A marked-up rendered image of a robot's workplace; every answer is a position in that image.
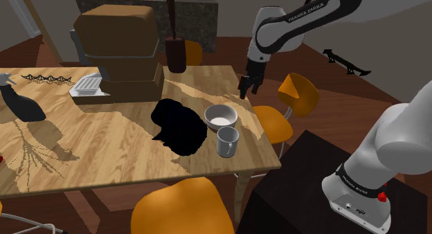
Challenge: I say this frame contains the grey bowl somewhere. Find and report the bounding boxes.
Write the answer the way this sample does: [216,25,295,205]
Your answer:
[204,104,239,132]

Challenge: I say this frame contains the orange chair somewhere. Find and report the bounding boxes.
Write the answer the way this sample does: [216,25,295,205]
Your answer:
[184,39,204,66]
[130,177,236,234]
[251,72,321,161]

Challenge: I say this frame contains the grey mug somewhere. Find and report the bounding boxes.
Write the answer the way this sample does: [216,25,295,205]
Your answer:
[215,125,240,159]

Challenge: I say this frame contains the black lumpy object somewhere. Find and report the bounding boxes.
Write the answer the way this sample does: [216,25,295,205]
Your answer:
[150,98,208,157]

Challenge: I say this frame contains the black elongated figure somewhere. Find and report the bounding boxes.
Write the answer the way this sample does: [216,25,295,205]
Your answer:
[321,48,372,77]

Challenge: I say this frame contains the dark robot stand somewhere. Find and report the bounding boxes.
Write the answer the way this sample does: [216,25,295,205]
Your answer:
[236,129,429,234]

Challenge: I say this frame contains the brown coffee machine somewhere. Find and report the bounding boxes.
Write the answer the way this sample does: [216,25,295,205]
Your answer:
[69,3,165,106]

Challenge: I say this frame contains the light wooden table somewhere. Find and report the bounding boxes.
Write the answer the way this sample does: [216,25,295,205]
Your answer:
[0,65,282,225]

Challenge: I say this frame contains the black bridge figure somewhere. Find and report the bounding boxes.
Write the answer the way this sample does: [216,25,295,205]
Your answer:
[20,73,73,84]

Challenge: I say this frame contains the black spray bottle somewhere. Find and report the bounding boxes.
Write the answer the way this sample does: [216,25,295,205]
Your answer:
[0,73,47,123]

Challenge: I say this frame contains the metal-legged chair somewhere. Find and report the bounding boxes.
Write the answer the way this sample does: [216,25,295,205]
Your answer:
[0,201,69,234]

